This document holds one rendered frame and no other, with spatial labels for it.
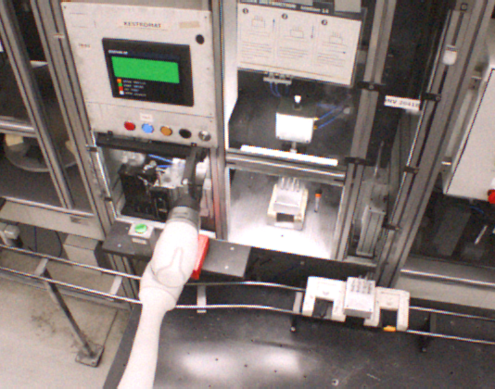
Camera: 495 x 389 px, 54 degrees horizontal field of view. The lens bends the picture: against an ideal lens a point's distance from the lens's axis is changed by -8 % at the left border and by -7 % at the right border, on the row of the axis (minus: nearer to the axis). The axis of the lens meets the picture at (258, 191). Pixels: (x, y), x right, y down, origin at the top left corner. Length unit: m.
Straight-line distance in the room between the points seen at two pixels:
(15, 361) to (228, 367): 1.36
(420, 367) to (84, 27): 1.60
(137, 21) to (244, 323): 1.17
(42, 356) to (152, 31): 1.95
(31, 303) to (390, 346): 1.96
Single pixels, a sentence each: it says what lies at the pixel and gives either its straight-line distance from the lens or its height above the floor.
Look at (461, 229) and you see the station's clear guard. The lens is 1.77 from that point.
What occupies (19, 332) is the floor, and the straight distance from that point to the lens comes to 3.00.
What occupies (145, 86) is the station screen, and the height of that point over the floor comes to 1.59.
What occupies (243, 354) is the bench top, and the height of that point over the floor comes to 0.68.
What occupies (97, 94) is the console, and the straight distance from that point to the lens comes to 1.60.
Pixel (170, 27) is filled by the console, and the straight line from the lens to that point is 1.37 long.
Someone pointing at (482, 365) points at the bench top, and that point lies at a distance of 2.10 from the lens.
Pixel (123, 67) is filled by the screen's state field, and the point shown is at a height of 1.65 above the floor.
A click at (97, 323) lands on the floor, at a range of 2.88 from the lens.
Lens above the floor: 2.45
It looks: 48 degrees down
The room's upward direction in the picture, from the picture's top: 1 degrees clockwise
